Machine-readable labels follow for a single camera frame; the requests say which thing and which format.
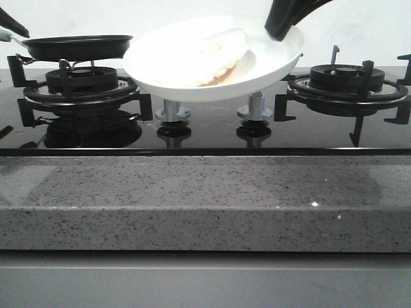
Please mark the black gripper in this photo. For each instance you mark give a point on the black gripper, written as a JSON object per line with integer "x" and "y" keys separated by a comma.
{"x": 286, "y": 13}

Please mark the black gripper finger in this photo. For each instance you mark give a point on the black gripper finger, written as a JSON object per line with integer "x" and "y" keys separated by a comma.
{"x": 10, "y": 23}

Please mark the white round plate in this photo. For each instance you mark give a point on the white round plate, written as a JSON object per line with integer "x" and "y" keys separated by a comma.
{"x": 266, "y": 61}

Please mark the black frying pan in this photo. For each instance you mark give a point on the black frying pan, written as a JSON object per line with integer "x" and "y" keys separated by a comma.
{"x": 77, "y": 48}

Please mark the fried egg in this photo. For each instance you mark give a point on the fried egg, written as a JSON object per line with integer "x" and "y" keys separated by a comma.
{"x": 201, "y": 62}

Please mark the black left pan support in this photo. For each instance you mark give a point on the black left pan support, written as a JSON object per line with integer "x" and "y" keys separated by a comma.
{"x": 74, "y": 105}

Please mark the black pan support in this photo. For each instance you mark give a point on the black pan support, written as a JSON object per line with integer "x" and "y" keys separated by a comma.
{"x": 74, "y": 105}
{"x": 378, "y": 94}

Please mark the black right burner head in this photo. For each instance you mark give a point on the black right burner head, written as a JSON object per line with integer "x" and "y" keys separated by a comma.
{"x": 342, "y": 78}

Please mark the black burner head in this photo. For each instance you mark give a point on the black burner head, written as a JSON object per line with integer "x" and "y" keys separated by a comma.
{"x": 83, "y": 79}
{"x": 342, "y": 78}

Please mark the black left burner head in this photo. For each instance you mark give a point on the black left burner head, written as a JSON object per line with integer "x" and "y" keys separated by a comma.
{"x": 83, "y": 79}

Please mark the silver right stove knob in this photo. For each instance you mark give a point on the silver right stove knob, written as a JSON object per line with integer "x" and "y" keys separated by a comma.
{"x": 255, "y": 110}

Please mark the silver stove knob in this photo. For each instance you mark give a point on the silver stove knob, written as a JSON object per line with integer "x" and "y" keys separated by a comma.
{"x": 255, "y": 110}
{"x": 172, "y": 111}

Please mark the black glass gas hob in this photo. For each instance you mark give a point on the black glass gas hob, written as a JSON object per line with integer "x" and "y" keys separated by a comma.
{"x": 213, "y": 129}

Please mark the silver left stove knob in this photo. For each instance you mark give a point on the silver left stove knob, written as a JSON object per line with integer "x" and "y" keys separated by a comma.
{"x": 172, "y": 111}

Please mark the black right pan support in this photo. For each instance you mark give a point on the black right pan support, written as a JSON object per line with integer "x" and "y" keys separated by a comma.
{"x": 378, "y": 94}

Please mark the grey cabinet front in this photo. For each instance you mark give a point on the grey cabinet front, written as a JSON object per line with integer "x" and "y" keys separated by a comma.
{"x": 42, "y": 279}

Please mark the chrome wire pan rack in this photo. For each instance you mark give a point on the chrome wire pan rack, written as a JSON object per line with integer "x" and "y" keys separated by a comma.
{"x": 26, "y": 60}

